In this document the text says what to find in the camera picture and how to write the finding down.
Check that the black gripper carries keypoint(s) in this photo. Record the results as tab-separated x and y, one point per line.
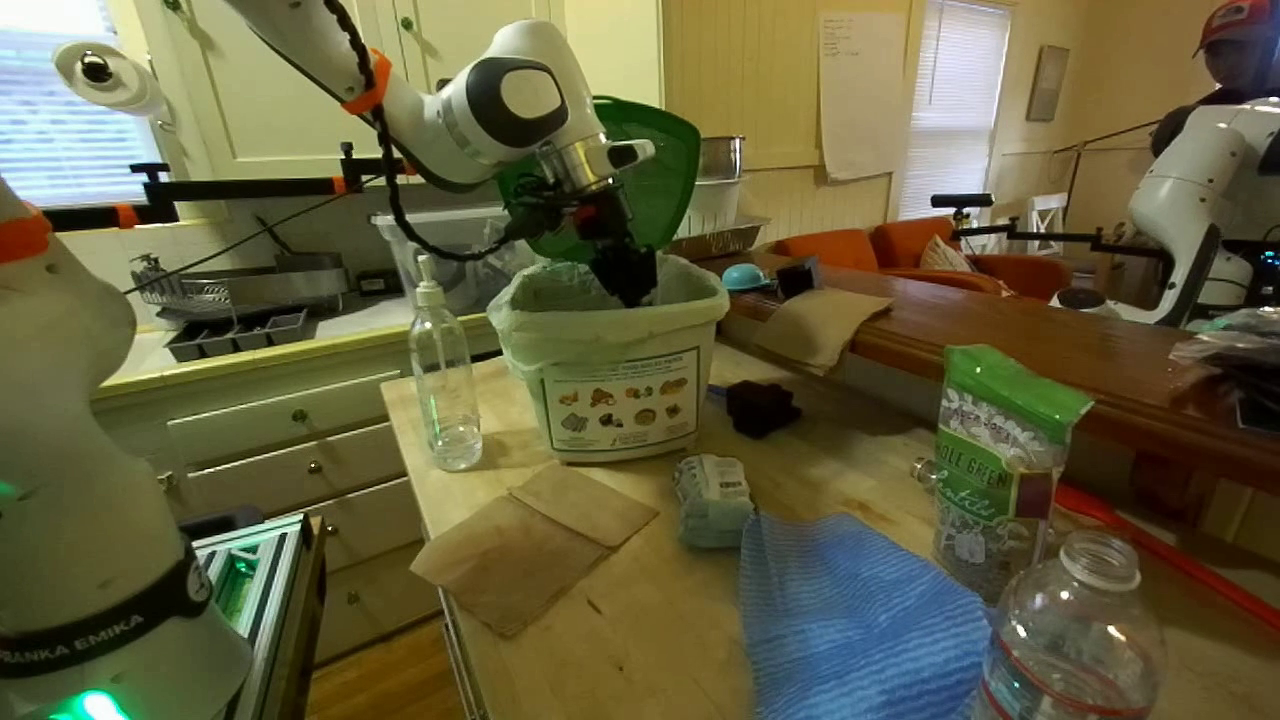
610	227

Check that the white rounded robot arm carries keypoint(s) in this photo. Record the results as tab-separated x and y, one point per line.
1203	187

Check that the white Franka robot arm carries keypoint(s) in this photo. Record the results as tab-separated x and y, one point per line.
507	103

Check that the white compost bin with liner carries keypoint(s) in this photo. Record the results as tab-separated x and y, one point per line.
614	372

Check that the green plastic bin lid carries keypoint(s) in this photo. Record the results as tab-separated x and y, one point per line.
665	172

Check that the metal baking tray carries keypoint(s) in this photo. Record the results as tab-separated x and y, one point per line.
732	242

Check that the blue bowl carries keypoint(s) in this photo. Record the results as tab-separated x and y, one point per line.
744	278

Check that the metal pot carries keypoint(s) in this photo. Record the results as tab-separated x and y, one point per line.
721	162

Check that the small black object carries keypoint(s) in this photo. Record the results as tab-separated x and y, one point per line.
794	281

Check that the clear plastic container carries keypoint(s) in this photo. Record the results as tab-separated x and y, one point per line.
453	255

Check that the small black cloth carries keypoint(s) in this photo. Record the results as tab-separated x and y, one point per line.
760	405

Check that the brown paper bag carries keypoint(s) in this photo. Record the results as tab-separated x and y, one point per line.
821	324

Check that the clear pump bottle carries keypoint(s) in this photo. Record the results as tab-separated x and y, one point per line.
444	386

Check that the orange sofa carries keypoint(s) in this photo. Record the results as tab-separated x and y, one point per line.
855	247

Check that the brown paper napkin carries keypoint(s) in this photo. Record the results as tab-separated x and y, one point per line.
523	544

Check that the beige pillow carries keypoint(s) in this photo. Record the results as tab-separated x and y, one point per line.
946	256

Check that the metal sink tray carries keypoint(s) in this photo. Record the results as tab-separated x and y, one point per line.
255	281

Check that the bright white framed window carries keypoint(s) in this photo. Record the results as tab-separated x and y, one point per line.
952	106

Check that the black ice tray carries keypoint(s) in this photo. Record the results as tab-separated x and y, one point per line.
243	333

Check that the cream drawer cabinet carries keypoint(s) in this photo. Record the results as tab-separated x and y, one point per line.
266	455

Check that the black clamp bar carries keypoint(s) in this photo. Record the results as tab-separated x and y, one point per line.
243	187

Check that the blue cloth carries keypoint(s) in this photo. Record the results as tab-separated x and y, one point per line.
855	625

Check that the green snack bag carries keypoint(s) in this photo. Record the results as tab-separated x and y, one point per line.
1001	467

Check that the dark wooden table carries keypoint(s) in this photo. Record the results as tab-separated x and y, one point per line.
1065	362

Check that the paper towel roll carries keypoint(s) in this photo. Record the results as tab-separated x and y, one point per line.
105	72

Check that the clear plastic jar white lid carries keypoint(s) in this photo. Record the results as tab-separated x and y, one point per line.
1065	641

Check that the window with blinds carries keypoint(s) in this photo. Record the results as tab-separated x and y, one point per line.
66	106

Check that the crumpled plastic bag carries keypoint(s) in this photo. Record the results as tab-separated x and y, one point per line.
1224	340

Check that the person in red cap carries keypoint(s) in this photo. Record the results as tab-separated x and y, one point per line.
1242	54

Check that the white wall poster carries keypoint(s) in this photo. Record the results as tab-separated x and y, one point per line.
862	95

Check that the black camera on tripod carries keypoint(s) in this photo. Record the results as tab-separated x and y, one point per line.
963	202

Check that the framed wall picture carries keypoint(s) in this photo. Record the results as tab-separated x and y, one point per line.
1050	83

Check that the aluminium frame with green light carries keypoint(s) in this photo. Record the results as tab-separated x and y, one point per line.
263	585

